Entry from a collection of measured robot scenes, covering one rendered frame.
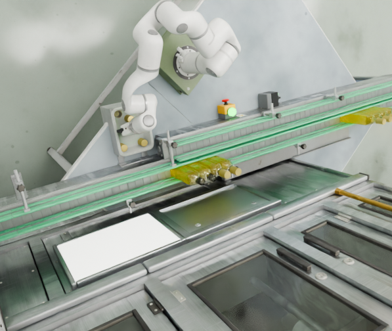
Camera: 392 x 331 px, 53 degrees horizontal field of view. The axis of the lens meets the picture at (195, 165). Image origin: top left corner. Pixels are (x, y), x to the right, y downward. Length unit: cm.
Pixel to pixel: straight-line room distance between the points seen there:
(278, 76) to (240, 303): 147
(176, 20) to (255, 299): 94
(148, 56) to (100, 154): 60
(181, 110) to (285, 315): 118
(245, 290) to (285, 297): 12
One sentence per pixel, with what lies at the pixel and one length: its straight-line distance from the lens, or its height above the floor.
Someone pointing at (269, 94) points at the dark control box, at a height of 83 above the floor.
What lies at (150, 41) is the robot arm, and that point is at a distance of 144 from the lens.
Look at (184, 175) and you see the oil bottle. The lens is 173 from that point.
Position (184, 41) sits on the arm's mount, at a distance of 190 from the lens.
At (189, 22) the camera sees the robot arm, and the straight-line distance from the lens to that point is 143.
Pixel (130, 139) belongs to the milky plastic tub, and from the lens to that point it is 189.
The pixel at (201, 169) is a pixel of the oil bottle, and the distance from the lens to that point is 174.
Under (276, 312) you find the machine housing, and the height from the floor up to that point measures 179.
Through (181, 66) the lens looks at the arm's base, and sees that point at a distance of 187.
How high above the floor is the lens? 251
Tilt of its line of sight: 57 degrees down
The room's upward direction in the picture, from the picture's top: 113 degrees clockwise
